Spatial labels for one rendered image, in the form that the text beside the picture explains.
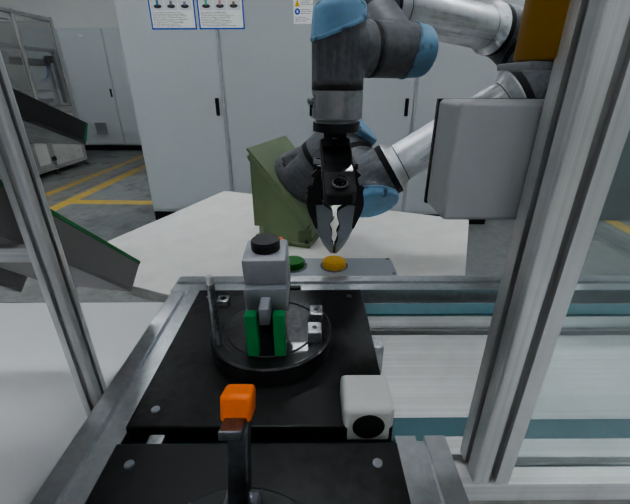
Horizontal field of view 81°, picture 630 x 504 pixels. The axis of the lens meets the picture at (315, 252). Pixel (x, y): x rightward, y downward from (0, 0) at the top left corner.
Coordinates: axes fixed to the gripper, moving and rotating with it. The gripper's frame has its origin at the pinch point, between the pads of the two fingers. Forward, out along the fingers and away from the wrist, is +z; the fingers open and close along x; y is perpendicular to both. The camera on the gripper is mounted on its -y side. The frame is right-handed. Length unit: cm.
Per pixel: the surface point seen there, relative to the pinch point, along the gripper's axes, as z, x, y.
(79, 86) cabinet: -16, 435, 697
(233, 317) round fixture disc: 0.6, 13.3, -19.2
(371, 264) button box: 3.4, -6.6, 0.6
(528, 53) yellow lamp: -26.9, -8.2, -34.1
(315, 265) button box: 3.5, 3.1, 0.3
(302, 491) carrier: 2.5, 4.4, -39.2
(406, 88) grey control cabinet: -20, -74, 276
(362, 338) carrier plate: 2.5, -2.3, -21.0
